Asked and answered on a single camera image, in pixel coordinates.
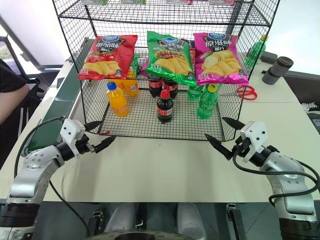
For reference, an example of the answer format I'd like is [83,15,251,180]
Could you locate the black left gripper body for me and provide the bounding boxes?
[74,134,96,157]

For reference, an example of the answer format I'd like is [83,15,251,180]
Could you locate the green soda bottle yellow cap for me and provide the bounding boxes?
[244,34,269,68]
[196,83,221,120]

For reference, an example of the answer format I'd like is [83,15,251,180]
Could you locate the green potato chips bag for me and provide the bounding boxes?
[144,30,197,88]

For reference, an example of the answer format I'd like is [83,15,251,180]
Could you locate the thin black hanging cable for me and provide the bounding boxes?
[48,179,91,239]

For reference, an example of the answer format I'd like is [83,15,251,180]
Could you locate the red pink snack package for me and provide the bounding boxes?
[165,0,194,6]

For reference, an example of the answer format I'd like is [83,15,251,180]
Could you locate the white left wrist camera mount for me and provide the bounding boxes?
[59,118,87,157]

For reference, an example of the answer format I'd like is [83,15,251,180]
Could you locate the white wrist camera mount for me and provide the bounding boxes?
[239,121,268,164]
[59,118,87,157]

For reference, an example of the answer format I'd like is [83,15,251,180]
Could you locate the black wire mesh shelf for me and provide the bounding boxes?
[51,0,281,142]

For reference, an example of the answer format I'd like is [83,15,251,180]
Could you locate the white rounded robot cover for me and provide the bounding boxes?
[176,202,208,240]

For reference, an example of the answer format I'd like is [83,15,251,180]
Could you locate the person in black clothes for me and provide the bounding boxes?
[0,58,42,170]

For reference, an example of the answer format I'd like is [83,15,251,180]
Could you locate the orange soda bottle blue cap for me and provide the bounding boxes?
[105,81,130,118]

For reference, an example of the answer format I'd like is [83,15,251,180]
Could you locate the gray cylinder stack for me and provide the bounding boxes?
[261,56,294,86]

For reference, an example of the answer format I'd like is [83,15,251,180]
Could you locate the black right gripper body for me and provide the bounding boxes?
[230,137,252,161]

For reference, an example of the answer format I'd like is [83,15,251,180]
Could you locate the red handled scissors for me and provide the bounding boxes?
[235,85,259,102]

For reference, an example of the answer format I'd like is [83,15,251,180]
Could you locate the gray box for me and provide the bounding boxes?
[259,50,279,66]

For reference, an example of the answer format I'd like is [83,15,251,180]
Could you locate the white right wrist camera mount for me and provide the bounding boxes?
[239,121,268,164]

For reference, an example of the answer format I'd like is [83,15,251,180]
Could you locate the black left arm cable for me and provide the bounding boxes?
[13,116,68,177]

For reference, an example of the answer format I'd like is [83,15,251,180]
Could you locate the green conveyor belt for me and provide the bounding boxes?
[20,37,98,157]

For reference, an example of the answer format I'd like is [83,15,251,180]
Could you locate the cola bottle red cap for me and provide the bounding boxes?
[156,89,175,124]

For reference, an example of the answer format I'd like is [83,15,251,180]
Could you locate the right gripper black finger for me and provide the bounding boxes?
[204,133,234,161]
[221,116,246,131]

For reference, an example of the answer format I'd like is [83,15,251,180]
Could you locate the black printed mat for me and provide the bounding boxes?
[284,69,320,116]

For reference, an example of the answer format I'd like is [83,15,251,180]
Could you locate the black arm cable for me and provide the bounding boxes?
[232,147,320,207]
[13,116,68,177]

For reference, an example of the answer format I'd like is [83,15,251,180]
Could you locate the magenta potato chips bag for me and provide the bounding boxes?
[192,32,250,87]

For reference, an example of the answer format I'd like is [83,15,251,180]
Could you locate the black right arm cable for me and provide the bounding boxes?
[232,147,320,207]

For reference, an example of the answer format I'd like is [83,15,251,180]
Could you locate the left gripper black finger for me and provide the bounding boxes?
[83,120,103,131]
[93,135,117,154]

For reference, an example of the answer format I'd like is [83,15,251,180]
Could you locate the red potato chips bag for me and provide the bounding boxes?
[78,34,139,81]

